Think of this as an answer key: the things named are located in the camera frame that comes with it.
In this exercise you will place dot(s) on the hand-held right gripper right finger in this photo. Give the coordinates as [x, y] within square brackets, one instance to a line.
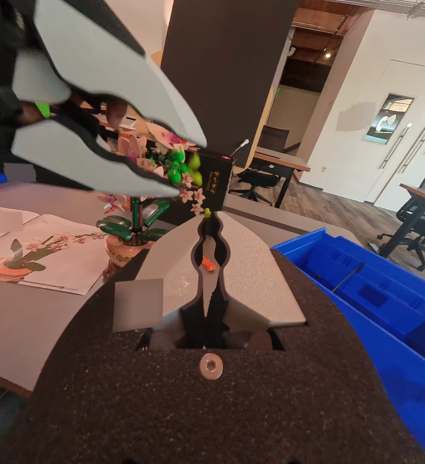
[248, 275]

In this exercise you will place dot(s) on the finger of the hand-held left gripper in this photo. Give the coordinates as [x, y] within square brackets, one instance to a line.
[100, 54]
[71, 159]

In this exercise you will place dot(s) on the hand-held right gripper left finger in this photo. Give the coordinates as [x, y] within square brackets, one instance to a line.
[176, 261]

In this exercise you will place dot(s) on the toy brick orchid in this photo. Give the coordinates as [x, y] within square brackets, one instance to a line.
[125, 250]

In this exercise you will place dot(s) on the small yellow-green brick piece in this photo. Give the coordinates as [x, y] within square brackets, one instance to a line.
[207, 214]

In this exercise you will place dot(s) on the green toy brick bud stem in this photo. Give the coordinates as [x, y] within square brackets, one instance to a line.
[176, 168]

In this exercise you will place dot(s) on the person's left hand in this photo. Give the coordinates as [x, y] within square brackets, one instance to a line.
[117, 114]

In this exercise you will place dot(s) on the orange brick separator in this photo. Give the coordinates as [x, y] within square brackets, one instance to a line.
[209, 265]

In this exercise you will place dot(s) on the black product box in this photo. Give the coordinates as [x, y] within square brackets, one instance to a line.
[218, 181]

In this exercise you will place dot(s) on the black office chair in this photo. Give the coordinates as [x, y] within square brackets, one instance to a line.
[422, 217]
[259, 179]

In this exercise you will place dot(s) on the thin black rod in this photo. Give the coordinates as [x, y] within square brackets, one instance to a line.
[348, 277]

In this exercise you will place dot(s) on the orchid instruction booklet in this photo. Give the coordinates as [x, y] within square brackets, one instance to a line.
[67, 272]

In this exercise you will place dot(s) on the dark brown pillar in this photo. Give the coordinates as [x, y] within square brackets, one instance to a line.
[227, 72]

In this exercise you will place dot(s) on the white gooseneck stalk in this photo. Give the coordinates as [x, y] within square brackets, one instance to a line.
[242, 145]

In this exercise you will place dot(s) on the dark brown armchair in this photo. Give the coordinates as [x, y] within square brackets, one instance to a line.
[274, 139]

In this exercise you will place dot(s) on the door window sign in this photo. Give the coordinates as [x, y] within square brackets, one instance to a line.
[390, 119]

